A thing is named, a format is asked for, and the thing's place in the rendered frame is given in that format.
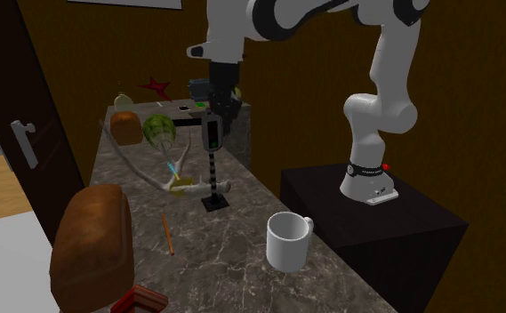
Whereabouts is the teal grey appliance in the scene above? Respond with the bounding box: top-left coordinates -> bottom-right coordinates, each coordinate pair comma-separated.
188,78 -> 211,104

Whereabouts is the toy traffic light on pole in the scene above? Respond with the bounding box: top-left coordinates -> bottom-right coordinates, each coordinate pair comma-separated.
200,112 -> 230,213

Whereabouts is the red star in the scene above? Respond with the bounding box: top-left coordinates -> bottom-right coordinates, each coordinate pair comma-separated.
138,76 -> 173,103

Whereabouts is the green striped glass vase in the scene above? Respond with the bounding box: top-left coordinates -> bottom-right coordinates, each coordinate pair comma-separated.
142,114 -> 178,152

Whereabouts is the pale round bottle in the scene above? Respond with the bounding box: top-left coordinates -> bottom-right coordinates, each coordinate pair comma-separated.
113,82 -> 135,113

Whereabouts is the small brown bread loaf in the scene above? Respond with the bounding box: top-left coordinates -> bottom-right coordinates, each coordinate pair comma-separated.
109,111 -> 144,147

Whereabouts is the yellow-green bowl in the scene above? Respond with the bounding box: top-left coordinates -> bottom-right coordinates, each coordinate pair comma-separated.
168,176 -> 197,198

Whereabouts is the pale antler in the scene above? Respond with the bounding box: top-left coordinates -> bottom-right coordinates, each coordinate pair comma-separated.
98,119 -> 232,197

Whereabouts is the orange pencil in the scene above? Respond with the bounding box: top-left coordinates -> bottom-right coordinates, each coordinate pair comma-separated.
161,212 -> 175,256

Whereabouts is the white mug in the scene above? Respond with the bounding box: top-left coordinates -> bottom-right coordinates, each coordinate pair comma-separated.
265,211 -> 315,274

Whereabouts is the large brown bread loaf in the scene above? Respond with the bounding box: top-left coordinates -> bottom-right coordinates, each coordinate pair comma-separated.
49,183 -> 135,313

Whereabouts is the black robot stand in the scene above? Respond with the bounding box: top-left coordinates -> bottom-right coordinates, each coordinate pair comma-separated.
279,162 -> 470,313

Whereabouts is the red wooden box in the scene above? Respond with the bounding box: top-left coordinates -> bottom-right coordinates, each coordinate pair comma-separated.
109,285 -> 170,313

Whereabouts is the dark door with grey handle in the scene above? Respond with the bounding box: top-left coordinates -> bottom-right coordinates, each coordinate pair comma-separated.
0,0 -> 86,246

